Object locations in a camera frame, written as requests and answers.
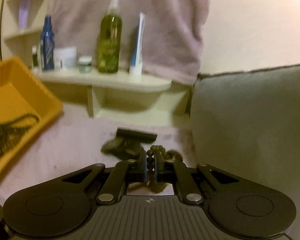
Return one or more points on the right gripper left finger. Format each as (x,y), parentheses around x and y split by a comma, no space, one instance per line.
(124,173)

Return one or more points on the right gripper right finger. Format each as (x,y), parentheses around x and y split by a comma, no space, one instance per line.
(179,175)

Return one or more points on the orange plastic basket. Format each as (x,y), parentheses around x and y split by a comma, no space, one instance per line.
(27,107)

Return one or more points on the black wrist watch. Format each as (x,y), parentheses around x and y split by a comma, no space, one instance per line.
(122,148)

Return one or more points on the black rectangular case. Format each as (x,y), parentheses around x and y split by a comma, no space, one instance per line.
(136,135)

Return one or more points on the cream corner shelf unit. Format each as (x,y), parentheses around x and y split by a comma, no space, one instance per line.
(93,93)

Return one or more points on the grey cushion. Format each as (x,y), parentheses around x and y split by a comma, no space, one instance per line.
(248,124)

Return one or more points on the blue white tube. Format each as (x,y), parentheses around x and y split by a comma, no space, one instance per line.
(136,62)

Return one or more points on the small green white jar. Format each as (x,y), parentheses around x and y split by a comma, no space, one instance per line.
(85,64)

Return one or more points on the green olive spray bottle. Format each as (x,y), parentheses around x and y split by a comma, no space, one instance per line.
(109,40)

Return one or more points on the white cream jar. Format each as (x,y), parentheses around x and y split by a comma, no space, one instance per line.
(65,58)

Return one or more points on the black white lip balm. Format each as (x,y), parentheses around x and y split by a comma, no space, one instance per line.
(35,56)

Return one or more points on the blue spray bottle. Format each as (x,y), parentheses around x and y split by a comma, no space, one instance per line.
(47,45)

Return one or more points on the purple tube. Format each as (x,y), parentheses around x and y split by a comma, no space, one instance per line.
(23,13)

